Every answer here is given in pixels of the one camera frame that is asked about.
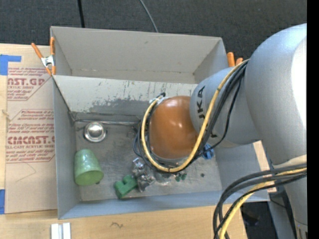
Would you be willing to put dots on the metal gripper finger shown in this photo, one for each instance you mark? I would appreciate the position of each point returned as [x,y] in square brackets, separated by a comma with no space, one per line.
[145,182]
[137,165]

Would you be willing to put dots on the green notched block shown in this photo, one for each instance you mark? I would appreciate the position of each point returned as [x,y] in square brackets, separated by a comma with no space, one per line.
[124,186]

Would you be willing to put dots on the pale green plastic cup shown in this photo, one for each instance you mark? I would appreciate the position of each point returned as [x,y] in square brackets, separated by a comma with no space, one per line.
[86,164]

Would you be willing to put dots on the blue round thing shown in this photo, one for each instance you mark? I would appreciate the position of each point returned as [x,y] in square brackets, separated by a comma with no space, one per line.
[208,152]

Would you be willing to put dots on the clear glass dome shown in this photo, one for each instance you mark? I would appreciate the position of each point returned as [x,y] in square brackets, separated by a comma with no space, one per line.
[95,132]

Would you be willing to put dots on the brown cardboard board red print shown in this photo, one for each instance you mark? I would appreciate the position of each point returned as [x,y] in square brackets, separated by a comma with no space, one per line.
[30,173]

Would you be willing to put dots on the grey metal bin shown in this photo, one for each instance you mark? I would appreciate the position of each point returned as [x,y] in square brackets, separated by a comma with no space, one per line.
[124,56]

